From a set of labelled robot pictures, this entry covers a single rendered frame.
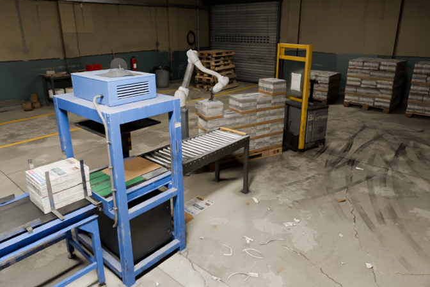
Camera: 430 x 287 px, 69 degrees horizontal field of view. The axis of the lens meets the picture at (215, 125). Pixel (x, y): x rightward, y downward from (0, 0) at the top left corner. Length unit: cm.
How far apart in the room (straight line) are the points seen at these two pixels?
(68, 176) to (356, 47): 949
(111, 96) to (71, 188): 80
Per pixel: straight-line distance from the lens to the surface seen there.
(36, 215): 274
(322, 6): 1126
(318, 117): 581
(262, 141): 526
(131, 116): 242
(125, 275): 301
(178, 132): 275
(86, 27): 1068
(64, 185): 270
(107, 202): 272
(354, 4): 1090
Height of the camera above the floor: 213
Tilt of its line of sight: 18 degrees down
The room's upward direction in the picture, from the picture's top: straight up
